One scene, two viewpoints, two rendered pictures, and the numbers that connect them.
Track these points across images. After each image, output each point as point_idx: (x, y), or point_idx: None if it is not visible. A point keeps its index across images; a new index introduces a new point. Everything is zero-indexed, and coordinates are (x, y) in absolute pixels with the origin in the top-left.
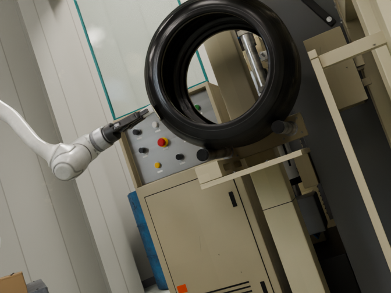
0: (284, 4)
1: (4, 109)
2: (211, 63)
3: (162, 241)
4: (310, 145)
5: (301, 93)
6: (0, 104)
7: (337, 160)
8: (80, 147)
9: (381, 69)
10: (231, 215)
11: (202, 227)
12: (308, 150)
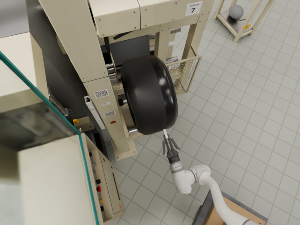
0: (55, 56)
1: (227, 206)
2: (117, 106)
3: (117, 210)
4: (86, 113)
5: (77, 97)
6: (230, 209)
7: (87, 109)
8: (193, 168)
9: (165, 55)
10: (106, 164)
11: (110, 182)
12: None
